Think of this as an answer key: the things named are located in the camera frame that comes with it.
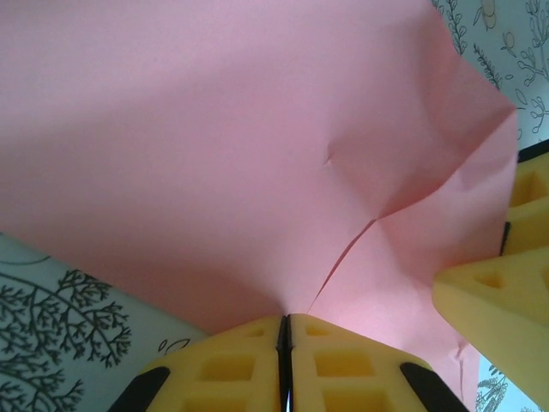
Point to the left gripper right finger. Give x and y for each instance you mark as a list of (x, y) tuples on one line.
[(356, 373)]

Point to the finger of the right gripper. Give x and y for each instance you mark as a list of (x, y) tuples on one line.
[(532, 214), (506, 313)]

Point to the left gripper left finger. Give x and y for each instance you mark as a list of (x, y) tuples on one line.
[(223, 373)]

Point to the pink square paper sheet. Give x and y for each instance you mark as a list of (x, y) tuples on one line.
[(214, 150)]

